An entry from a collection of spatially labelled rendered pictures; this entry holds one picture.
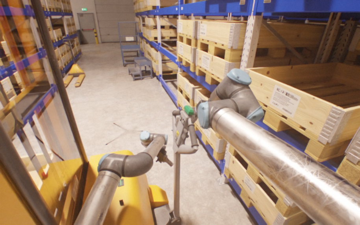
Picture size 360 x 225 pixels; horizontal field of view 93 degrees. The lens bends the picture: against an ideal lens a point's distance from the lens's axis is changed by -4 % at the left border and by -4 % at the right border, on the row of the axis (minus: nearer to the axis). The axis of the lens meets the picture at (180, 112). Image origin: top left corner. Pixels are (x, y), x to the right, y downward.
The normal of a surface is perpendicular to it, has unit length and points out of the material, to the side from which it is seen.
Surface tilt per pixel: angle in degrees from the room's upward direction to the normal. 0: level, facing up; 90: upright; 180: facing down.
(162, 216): 0
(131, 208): 14
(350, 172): 90
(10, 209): 90
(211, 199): 0
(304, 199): 84
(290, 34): 90
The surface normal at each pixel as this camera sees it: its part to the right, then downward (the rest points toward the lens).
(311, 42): 0.32, 0.46
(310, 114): -0.95, 0.15
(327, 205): -0.84, -0.32
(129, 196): 0.24, -0.89
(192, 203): 0.01, -0.88
